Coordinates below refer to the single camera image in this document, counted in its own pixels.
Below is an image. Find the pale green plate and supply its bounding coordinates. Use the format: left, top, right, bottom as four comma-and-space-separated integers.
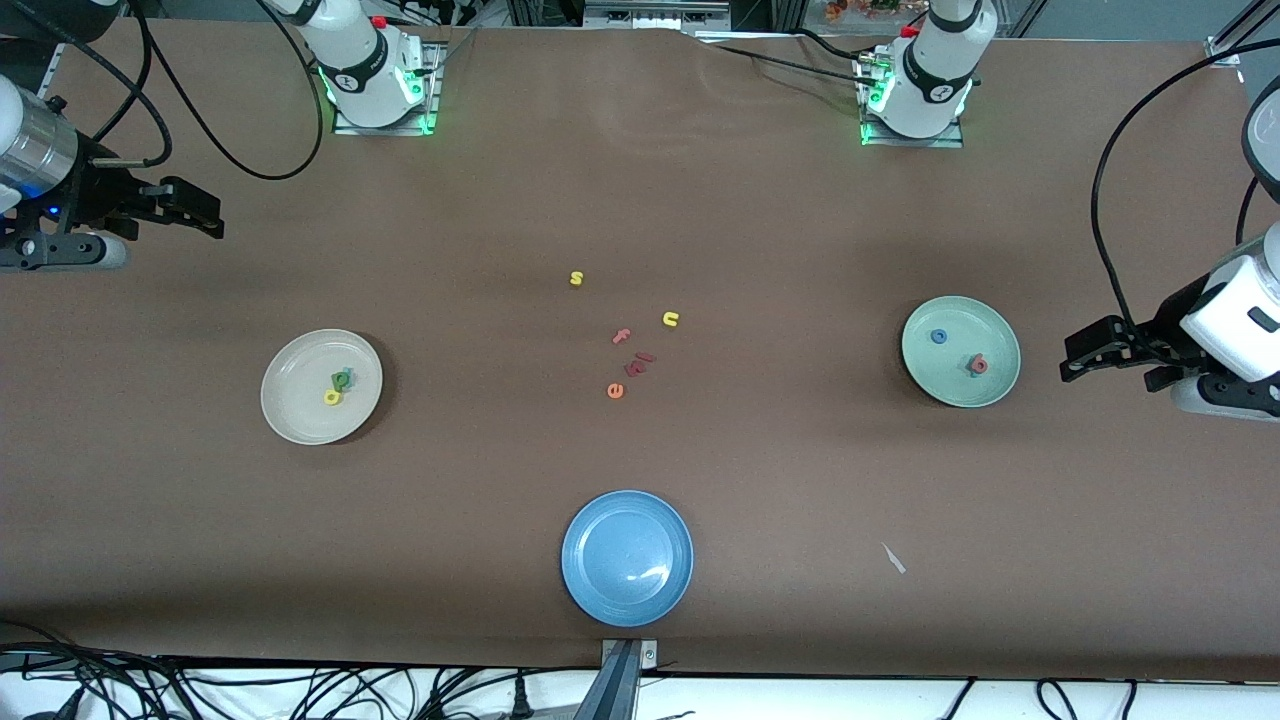
901, 296, 1022, 409

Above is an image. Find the beige brown plate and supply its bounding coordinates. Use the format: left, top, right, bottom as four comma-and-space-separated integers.
260, 329, 384, 446

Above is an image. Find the table cover sheet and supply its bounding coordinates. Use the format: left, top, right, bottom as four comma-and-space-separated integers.
0, 15, 1280, 683

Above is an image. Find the orange flower decoration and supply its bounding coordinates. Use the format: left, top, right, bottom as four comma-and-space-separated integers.
825, 0, 906, 23

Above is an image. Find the grey metal box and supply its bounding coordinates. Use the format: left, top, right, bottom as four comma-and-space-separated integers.
583, 0, 733, 33

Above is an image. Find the blue plate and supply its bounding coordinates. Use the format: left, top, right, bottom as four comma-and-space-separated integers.
561, 489, 695, 629

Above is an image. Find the aluminium frame profile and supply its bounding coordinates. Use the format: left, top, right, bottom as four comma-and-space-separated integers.
1205, 0, 1280, 69
40, 40, 81, 101

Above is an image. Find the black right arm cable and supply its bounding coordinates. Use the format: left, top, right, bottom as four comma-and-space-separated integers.
60, 0, 326, 183

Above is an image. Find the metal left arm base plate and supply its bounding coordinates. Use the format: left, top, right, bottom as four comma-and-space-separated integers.
855, 55, 966, 149

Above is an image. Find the black cable on table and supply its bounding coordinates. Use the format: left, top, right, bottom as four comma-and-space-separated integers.
695, 28, 881, 86

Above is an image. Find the thick black floor cable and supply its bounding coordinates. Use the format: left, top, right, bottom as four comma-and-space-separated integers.
0, 620, 136, 691

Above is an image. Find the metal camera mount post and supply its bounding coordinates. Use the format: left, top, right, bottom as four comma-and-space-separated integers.
575, 638, 661, 720

